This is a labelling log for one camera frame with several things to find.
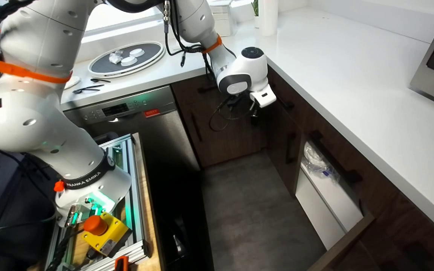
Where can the stainless steel dishwasher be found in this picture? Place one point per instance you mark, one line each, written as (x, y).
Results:
(164, 150)

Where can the white round lid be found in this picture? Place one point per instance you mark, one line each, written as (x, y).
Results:
(128, 61)
(137, 52)

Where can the small white plate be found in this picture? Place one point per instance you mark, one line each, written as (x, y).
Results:
(73, 81)

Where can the yellow emergency stop box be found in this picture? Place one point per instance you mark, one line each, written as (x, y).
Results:
(108, 233)

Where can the orange clamp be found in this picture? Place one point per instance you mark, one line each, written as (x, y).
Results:
(121, 264)

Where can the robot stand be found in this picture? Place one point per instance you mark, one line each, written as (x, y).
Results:
(141, 195)

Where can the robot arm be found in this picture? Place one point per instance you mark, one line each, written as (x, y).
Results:
(40, 113)

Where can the small potted plant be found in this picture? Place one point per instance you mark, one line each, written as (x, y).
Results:
(255, 13)

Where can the clear plastic bag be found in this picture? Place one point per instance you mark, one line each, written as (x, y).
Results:
(317, 162)

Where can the crumpled clear plastic wrap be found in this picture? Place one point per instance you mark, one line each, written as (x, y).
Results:
(115, 57)

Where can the white paper towel roll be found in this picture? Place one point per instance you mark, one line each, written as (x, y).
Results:
(268, 17)

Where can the dark wood cabinet door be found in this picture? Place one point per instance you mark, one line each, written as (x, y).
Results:
(279, 150)
(224, 146)

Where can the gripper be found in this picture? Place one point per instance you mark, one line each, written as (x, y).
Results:
(240, 101)

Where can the open dark wood drawer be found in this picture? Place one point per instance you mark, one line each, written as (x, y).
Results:
(326, 210)

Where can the black plastic spoon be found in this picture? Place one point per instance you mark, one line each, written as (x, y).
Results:
(98, 80)
(85, 89)

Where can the white container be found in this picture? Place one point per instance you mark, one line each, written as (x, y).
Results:
(222, 19)

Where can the round grey tray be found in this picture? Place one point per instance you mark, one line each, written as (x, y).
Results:
(100, 64)

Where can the dark blue bag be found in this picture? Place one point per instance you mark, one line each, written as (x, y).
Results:
(2, 195)

